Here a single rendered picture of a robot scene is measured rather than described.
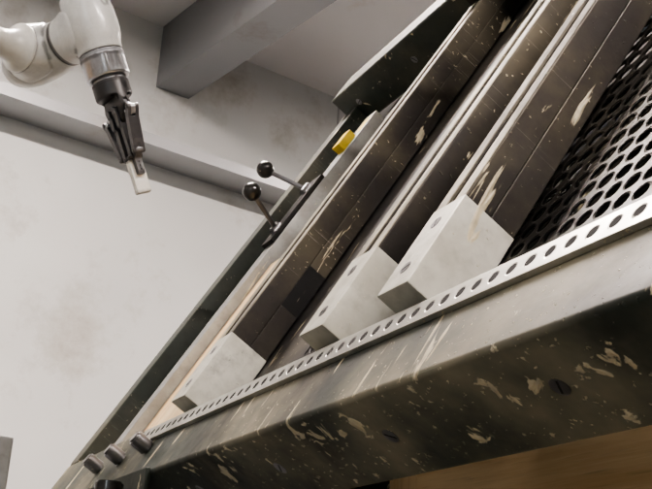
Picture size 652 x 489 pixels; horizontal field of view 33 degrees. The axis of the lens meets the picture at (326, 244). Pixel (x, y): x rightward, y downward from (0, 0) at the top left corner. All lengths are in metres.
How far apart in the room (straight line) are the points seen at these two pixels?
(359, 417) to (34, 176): 4.57
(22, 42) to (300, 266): 0.86
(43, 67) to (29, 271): 3.10
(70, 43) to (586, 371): 1.67
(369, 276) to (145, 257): 4.45
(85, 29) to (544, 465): 1.43
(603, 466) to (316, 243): 0.81
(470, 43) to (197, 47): 3.73
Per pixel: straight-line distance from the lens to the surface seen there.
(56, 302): 5.42
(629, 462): 1.08
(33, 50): 2.35
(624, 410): 0.83
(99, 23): 2.29
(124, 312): 5.57
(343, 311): 1.24
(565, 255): 0.85
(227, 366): 1.67
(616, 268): 0.77
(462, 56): 2.08
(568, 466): 1.15
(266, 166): 2.37
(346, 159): 2.39
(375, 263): 1.28
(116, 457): 1.83
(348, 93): 2.74
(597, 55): 1.33
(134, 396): 2.33
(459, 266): 1.11
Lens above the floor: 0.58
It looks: 20 degrees up
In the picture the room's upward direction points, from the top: 4 degrees clockwise
